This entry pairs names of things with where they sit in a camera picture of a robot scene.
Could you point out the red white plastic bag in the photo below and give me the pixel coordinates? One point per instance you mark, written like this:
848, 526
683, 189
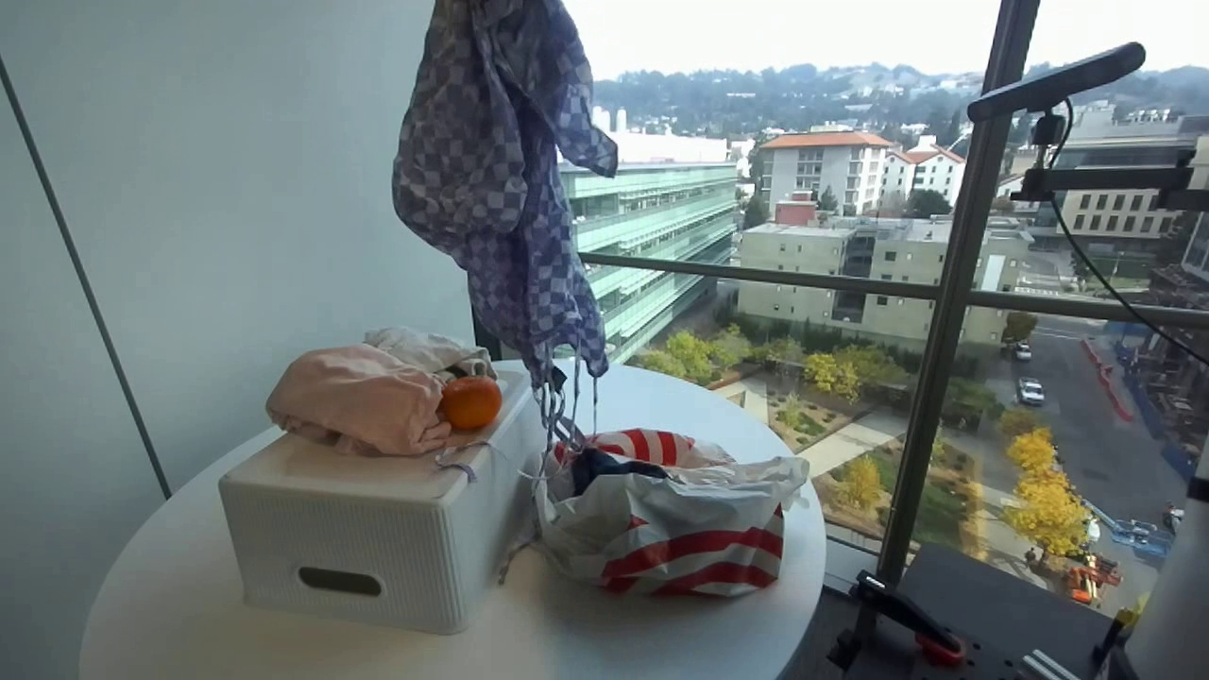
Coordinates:
714, 526

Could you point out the orange fruit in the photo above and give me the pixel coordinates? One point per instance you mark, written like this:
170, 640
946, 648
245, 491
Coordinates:
471, 402

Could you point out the black camera tripod stand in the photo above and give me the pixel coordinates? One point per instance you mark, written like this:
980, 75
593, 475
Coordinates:
1007, 87

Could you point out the dark navy clothing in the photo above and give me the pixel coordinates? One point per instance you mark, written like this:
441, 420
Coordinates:
588, 466

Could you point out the pink beige cloth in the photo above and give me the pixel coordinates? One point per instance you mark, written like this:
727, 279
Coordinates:
364, 399

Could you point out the blue white checkered cloth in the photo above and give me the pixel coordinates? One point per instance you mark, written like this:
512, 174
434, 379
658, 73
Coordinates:
502, 99

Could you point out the white grey cloth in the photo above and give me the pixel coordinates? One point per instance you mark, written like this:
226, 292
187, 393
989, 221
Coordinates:
435, 354

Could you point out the white storage box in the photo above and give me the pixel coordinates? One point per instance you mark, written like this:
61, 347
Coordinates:
398, 543

